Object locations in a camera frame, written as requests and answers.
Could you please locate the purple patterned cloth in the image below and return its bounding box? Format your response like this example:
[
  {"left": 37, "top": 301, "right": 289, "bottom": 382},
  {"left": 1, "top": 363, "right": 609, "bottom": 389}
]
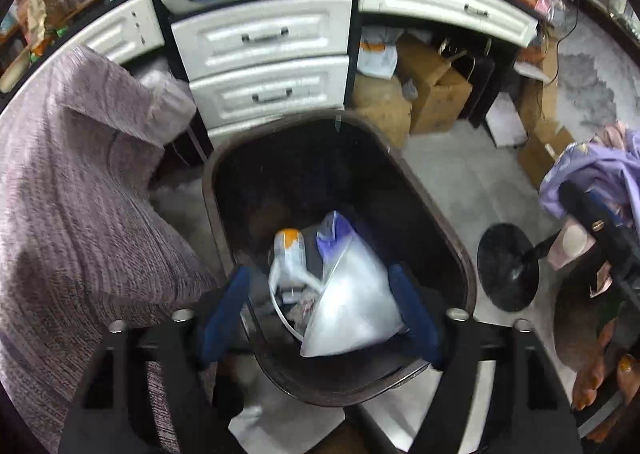
[{"left": 539, "top": 123, "right": 639, "bottom": 232}]

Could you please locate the white bottom drawer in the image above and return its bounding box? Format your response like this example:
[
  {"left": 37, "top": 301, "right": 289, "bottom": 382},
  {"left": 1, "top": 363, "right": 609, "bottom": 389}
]
[{"left": 207, "top": 106, "right": 345, "bottom": 151}]

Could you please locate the white curved cabinet panel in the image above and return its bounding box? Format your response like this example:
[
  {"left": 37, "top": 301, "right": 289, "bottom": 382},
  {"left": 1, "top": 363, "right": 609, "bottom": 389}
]
[{"left": 60, "top": 0, "right": 165, "bottom": 64}]

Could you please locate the dark brown trash bin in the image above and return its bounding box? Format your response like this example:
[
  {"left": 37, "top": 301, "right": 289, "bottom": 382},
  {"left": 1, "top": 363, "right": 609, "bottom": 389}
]
[{"left": 202, "top": 110, "right": 477, "bottom": 408}]

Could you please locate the white middle drawer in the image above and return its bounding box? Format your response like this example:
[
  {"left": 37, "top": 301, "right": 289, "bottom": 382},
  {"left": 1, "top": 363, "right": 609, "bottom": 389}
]
[{"left": 190, "top": 56, "right": 349, "bottom": 129}]

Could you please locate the black round stool base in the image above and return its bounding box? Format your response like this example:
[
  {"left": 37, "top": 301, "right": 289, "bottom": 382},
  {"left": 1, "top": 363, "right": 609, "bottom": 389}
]
[{"left": 477, "top": 223, "right": 560, "bottom": 313}]

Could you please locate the purple snack bag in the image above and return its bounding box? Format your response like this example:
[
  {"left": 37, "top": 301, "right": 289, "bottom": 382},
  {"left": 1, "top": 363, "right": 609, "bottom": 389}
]
[{"left": 300, "top": 211, "right": 406, "bottom": 358}]

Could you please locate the brown plush toy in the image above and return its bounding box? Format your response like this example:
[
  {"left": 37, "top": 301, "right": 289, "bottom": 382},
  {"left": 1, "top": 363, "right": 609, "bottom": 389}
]
[{"left": 352, "top": 73, "right": 412, "bottom": 148}]

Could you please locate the brown cardboard box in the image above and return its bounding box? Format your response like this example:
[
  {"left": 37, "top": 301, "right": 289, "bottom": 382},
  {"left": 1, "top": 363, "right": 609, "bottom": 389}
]
[{"left": 396, "top": 33, "right": 473, "bottom": 135}]

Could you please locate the white upper drawer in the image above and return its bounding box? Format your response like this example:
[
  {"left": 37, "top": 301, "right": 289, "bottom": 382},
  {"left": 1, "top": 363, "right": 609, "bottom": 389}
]
[{"left": 171, "top": 0, "right": 352, "bottom": 81}]

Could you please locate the white bag orange logo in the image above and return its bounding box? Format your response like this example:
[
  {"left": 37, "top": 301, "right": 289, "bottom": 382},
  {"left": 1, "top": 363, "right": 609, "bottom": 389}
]
[{"left": 357, "top": 26, "right": 404, "bottom": 80}]

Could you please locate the orange juice bottle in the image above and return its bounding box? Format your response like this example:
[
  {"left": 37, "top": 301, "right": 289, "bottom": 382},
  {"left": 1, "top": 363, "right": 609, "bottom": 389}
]
[{"left": 268, "top": 229, "right": 324, "bottom": 293}]

